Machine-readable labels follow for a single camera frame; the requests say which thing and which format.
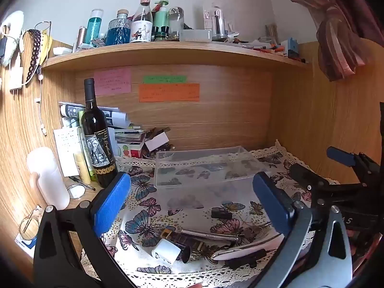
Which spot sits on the brown tied curtain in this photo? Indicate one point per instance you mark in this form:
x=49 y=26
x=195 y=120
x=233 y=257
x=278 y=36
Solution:
x=339 y=45

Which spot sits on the green pump bottle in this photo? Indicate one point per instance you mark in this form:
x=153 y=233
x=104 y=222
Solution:
x=161 y=16

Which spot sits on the butterfly print tablecloth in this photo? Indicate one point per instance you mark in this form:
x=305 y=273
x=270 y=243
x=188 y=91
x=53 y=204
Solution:
x=180 y=198

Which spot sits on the clear plastic tray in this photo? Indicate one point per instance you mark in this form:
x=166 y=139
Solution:
x=195 y=35

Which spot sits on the yellow hanging item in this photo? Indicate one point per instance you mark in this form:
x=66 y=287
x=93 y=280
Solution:
x=45 y=48

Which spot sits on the teal bottle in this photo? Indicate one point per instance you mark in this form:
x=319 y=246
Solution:
x=95 y=27

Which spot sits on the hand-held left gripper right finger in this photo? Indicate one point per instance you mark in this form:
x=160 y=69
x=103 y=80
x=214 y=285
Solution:
x=273 y=204

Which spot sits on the white plastic bottle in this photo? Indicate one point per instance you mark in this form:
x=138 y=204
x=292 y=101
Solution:
x=48 y=177

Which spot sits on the rose gold cylinder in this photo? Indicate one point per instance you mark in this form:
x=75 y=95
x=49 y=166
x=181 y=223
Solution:
x=82 y=37

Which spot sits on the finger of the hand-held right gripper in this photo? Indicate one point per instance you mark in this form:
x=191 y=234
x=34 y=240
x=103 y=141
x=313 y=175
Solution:
x=309 y=178
x=340 y=155

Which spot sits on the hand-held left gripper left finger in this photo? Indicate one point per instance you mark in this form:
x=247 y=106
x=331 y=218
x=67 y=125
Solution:
x=111 y=204

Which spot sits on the clear jar of sticks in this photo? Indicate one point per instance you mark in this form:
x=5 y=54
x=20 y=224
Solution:
x=272 y=31

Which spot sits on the clear tumbler with silver lid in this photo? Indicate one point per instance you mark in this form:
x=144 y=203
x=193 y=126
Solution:
x=176 y=21

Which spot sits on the dark metal cylinder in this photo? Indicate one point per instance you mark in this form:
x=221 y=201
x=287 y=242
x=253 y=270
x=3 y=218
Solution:
x=192 y=255

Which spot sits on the white paper sheet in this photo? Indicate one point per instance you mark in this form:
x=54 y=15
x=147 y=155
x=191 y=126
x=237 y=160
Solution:
x=66 y=147

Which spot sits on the wooden shelf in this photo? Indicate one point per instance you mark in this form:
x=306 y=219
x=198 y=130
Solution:
x=180 y=52

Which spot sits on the white fluffy item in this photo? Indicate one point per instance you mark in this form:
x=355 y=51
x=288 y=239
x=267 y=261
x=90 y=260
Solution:
x=12 y=36

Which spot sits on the orange paper note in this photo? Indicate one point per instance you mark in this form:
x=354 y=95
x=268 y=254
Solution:
x=169 y=92

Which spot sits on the small round mirror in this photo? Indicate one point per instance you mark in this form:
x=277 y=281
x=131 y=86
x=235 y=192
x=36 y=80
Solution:
x=76 y=191

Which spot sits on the white handheld massager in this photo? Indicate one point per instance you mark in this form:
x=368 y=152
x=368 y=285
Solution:
x=240 y=250

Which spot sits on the orange marker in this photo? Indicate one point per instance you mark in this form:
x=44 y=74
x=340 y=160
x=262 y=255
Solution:
x=277 y=48

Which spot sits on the blue glass bottle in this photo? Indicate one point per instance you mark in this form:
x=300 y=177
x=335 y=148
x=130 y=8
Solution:
x=118 y=31

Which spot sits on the black pen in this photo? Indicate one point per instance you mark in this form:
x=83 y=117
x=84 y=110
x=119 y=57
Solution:
x=87 y=186

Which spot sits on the clear glass bottle with label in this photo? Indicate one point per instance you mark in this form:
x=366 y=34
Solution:
x=141 y=27

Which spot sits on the white card box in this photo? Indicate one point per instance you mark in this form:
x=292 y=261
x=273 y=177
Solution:
x=157 y=141

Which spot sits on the clear plastic box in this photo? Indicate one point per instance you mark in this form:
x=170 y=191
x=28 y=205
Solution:
x=210 y=162

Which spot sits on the yellow tube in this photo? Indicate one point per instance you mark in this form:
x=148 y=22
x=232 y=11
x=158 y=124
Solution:
x=81 y=168

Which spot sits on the white flat case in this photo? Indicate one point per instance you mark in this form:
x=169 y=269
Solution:
x=63 y=51

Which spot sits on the brown beaded band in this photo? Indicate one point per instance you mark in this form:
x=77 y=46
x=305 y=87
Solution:
x=35 y=51

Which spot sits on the green paper note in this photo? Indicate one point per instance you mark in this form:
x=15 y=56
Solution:
x=165 y=79

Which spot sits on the bunch of keys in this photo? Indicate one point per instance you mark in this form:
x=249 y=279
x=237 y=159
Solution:
x=252 y=233

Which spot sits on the white charger adapter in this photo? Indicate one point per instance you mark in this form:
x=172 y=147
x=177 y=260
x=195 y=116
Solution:
x=165 y=250

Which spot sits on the rolled printed papers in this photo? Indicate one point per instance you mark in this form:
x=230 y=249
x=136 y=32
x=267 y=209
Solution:
x=72 y=111

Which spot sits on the blue pencil sharpener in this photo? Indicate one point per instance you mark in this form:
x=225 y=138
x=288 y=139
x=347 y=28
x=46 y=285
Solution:
x=292 y=47

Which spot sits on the white wall charger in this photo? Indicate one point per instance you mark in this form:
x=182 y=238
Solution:
x=16 y=79

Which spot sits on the small black box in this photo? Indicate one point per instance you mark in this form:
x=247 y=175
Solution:
x=222 y=213

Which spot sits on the blue white box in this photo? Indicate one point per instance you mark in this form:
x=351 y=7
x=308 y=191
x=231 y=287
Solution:
x=25 y=246

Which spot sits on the pink sticky note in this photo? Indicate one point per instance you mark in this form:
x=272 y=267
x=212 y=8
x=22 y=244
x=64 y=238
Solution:
x=112 y=81

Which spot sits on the dark wine bottle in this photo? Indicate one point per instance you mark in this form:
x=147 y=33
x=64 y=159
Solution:
x=99 y=144

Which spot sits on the stack of books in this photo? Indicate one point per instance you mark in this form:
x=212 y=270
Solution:
x=129 y=141

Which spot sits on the glass jar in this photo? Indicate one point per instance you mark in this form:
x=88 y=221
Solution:
x=266 y=41

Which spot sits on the toothbrush pack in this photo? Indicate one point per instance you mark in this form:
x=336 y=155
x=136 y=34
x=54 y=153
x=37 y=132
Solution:
x=217 y=21

